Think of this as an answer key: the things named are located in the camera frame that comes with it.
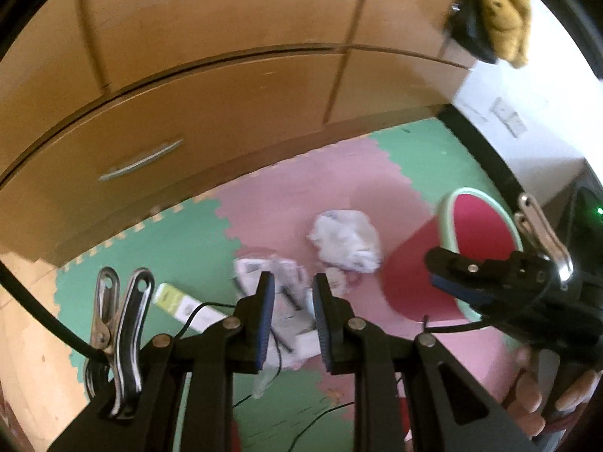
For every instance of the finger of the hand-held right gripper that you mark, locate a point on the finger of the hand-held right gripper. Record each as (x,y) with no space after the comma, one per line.
(466,294)

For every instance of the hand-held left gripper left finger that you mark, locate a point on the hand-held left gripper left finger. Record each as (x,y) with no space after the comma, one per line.
(266,320)

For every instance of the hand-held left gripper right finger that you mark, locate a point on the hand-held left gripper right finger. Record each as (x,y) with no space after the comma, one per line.
(325,325)

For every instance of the red bin with green rim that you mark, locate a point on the red bin with green rim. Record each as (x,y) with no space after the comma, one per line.
(410,273)

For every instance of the white plastic bag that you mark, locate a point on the white plastic bag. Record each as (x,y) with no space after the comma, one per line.
(346,240)

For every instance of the green and white box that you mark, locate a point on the green and white box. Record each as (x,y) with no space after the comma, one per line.
(179,301)

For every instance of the person's right hand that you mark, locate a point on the person's right hand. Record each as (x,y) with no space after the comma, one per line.
(527,386)

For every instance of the grey wavy print packaging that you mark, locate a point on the grey wavy print packaging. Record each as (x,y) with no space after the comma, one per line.
(287,287)

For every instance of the white feather shuttlecock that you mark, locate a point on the white feather shuttlecock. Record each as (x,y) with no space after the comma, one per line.
(335,280)

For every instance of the metal spring clip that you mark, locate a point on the metal spring clip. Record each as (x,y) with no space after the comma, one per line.
(122,339)
(541,235)

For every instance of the red foam mat inlay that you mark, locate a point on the red foam mat inlay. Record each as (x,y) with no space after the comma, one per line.
(407,416)

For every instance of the green foam mat tile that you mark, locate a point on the green foam mat tile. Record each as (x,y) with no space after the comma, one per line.
(433,160)
(165,245)

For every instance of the pink foam mat tile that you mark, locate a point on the pink foam mat tile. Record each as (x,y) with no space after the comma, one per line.
(292,188)

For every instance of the wooden wardrobe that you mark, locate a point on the wooden wardrobe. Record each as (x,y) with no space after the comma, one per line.
(235,103)

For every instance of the black bag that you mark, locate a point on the black bag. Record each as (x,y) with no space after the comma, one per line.
(471,33)

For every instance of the mustard yellow cloth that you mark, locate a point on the mustard yellow cloth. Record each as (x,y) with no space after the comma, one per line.
(504,9)

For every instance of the white wall socket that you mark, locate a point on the white wall socket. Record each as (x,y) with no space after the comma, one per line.
(517,124)
(500,109)

